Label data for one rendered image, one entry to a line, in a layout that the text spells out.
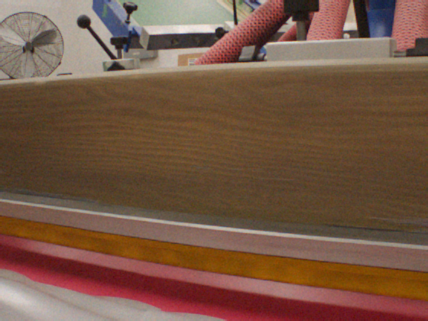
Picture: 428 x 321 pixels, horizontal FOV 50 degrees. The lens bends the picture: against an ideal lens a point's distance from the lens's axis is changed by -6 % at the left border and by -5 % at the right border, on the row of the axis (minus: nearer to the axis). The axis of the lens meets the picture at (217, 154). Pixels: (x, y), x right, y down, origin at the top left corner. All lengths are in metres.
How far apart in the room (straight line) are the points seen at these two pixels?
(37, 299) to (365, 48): 0.36
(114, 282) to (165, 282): 0.03
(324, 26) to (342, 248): 0.55
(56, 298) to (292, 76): 0.14
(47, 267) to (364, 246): 0.18
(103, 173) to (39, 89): 0.06
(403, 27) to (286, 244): 0.53
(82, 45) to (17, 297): 5.60
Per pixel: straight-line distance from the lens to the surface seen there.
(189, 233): 0.21
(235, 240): 0.20
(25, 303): 0.24
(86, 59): 5.77
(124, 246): 0.26
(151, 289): 0.24
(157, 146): 0.22
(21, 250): 0.32
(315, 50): 0.48
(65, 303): 0.23
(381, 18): 1.00
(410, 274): 0.21
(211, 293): 0.23
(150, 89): 0.22
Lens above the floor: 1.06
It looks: 11 degrees down
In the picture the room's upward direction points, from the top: 3 degrees counter-clockwise
